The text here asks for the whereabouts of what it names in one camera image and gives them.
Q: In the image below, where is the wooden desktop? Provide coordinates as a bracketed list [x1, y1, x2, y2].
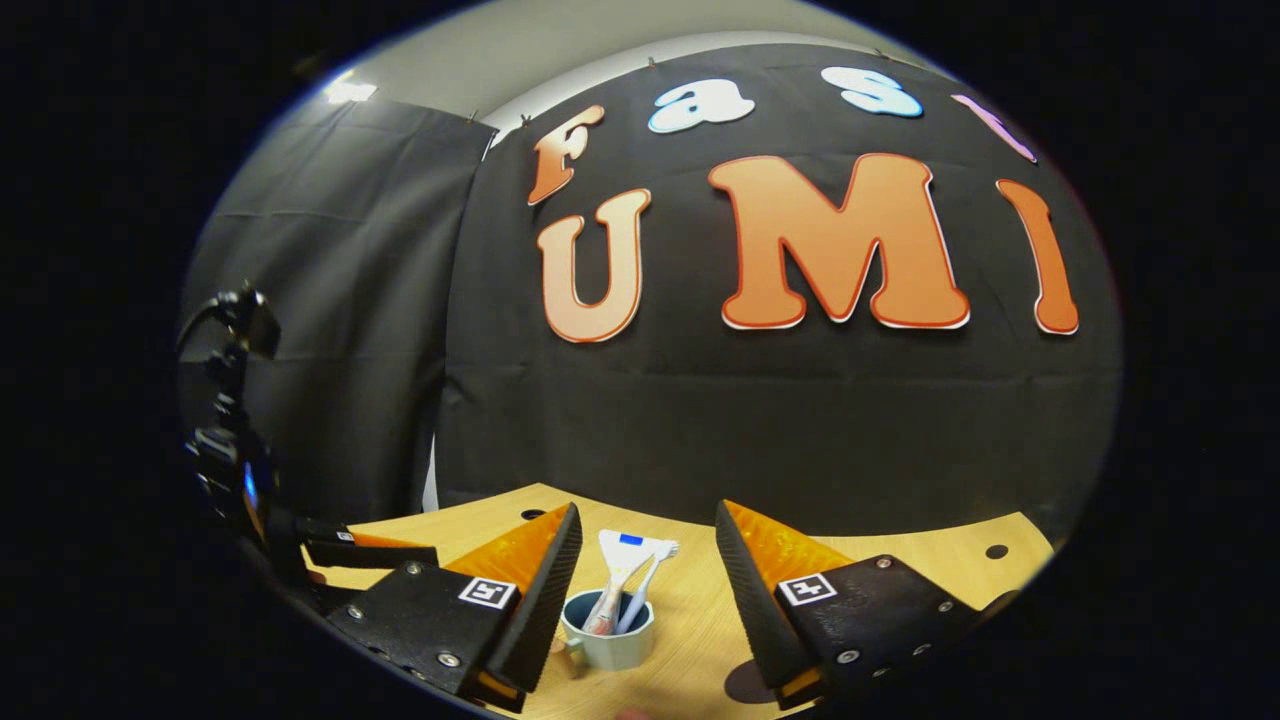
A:
[300, 483, 1056, 720]

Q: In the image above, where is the white toothbrush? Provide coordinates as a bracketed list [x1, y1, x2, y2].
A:
[615, 540, 681, 636]

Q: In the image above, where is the pale blue cup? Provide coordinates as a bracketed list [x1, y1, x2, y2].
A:
[550, 588, 656, 673]

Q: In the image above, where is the dark brown round coaster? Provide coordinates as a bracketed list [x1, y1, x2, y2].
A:
[724, 658, 781, 706]

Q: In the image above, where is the black backdrop cloth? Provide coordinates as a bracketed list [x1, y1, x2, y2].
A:
[180, 42, 1121, 541]

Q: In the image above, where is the white toothpaste tube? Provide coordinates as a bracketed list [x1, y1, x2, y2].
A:
[583, 530, 663, 638]

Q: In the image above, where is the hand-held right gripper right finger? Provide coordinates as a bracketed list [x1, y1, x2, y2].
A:
[714, 500, 1021, 711]

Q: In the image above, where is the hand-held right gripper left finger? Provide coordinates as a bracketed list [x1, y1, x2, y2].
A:
[325, 502, 583, 713]

